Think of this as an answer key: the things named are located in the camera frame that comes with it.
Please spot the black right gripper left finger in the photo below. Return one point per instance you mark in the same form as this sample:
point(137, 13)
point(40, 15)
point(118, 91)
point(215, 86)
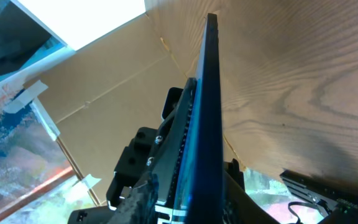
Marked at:
point(146, 175)

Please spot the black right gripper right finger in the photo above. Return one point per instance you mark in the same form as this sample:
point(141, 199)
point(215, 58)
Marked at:
point(238, 207)

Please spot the blue Galaxy smartphone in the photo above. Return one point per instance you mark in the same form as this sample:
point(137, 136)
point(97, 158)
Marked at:
point(200, 188)

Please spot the cardboard panel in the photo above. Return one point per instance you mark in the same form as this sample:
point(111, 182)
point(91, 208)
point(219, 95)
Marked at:
point(101, 95)

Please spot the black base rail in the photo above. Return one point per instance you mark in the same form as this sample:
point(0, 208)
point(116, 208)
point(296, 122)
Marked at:
point(336, 206)

